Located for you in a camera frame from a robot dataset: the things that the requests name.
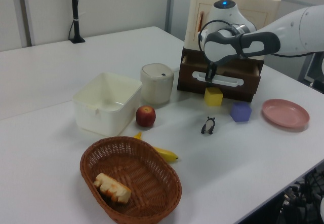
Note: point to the yellow banana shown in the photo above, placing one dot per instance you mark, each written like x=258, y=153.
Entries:
x=167, y=154

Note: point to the purple cube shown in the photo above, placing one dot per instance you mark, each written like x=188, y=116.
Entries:
x=240, y=112

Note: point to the toasted bread slice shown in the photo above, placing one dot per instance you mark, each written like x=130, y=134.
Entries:
x=114, y=188

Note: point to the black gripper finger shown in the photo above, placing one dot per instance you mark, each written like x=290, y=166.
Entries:
x=209, y=75
x=214, y=70

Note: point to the cream small trash can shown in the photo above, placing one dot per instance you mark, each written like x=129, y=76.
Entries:
x=157, y=89

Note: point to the yellow cube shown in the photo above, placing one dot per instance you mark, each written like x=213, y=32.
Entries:
x=213, y=97

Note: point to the black white panda toy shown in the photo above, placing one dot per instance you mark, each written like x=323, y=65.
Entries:
x=208, y=126

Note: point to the white plastic bin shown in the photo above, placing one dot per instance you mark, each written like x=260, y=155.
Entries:
x=106, y=120

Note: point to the pink plate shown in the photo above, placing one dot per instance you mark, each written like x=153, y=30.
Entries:
x=286, y=112

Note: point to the cream plastic storage box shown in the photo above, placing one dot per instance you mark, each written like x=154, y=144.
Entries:
x=253, y=1

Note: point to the brown wooden drawer cabinet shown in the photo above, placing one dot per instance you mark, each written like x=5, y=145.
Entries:
x=192, y=51

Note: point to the brown wicker basket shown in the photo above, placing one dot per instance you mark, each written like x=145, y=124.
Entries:
x=152, y=173

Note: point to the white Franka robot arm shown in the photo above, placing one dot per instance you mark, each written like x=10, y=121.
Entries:
x=291, y=31

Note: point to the black pole stand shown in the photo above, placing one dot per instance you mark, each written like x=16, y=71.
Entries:
x=75, y=6

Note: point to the red apple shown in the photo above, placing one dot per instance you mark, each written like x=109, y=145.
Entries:
x=145, y=116

